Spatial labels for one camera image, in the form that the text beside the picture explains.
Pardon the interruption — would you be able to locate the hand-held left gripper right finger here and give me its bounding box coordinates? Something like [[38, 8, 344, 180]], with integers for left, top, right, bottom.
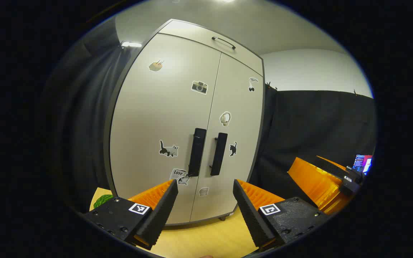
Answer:
[[233, 179, 331, 251]]

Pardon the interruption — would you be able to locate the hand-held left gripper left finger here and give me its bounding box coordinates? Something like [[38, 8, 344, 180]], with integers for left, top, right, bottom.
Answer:
[[81, 179, 179, 250]]

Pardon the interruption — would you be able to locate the black backdrop cloth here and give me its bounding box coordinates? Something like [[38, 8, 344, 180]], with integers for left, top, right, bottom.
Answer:
[[43, 16, 142, 212], [248, 84, 377, 208]]

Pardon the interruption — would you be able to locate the laptop with lit screen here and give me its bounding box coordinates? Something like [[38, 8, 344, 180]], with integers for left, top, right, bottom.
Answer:
[[353, 154, 373, 175]]

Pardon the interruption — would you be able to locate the grey double-door shoe cabinet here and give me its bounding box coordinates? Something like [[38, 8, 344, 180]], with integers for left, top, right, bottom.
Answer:
[[104, 19, 266, 226]]

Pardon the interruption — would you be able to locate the grey cabinet door camera sticker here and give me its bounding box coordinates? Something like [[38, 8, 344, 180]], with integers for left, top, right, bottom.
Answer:
[[110, 33, 221, 224]]

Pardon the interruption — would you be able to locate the green striped object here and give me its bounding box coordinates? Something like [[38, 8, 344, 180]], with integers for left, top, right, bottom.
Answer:
[[93, 194, 114, 209]]

